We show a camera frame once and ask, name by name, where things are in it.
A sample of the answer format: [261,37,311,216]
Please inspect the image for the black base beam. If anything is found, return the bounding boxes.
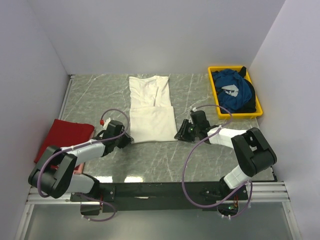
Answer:
[69,181,251,213]

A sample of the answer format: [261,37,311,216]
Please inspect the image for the white t-shirt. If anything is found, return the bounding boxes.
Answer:
[129,75,177,144]

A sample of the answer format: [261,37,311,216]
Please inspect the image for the purple cable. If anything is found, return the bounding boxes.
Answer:
[36,107,131,223]
[181,104,253,220]

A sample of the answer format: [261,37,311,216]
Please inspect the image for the blue t-shirt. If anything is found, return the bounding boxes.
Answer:
[211,68,253,113]

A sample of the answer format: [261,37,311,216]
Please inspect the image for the red folded t-shirt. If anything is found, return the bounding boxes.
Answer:
[34,119,95,164]

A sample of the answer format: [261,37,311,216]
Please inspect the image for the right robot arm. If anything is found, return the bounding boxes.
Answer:
[174,110,277,200]

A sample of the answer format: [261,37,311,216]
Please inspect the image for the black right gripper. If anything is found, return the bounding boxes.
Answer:
[174,119,200,143]

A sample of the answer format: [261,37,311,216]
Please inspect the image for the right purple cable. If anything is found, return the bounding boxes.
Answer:
[181,104,253,220]

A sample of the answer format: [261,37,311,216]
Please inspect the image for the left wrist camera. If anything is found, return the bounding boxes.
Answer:
[99,117,111,129]

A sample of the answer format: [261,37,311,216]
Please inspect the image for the aluminium frame rail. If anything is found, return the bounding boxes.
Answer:
[15,182,302,240]

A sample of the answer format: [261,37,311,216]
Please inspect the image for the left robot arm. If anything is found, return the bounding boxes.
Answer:
[28,120,133,201]

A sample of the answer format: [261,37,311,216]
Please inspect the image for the pink folded t-shirt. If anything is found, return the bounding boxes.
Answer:
[73,163,85,175]

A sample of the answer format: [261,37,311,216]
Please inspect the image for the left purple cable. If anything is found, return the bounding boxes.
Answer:
[36,107,131,223]

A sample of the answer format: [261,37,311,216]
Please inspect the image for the yellow plastic bin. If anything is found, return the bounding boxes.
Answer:
[207,65,263,119]

